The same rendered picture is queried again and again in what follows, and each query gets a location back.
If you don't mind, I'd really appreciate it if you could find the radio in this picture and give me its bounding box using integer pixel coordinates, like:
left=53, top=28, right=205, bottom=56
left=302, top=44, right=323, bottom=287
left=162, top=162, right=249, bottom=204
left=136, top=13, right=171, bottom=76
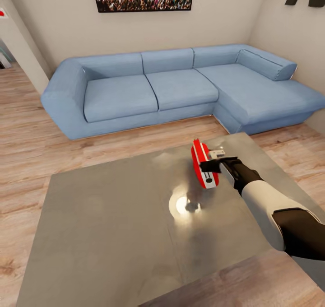
left=191, top=139, right=219, bottom=188

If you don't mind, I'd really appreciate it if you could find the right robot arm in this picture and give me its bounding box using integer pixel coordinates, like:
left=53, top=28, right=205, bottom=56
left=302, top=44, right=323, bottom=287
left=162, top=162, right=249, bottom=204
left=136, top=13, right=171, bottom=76
left=200, top=150, right=325, bottom=292

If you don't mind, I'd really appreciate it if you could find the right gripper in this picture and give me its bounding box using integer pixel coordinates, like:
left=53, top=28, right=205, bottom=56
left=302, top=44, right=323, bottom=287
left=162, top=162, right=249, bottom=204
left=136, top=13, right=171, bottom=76
left=200, top=159, right=218, bottom=173

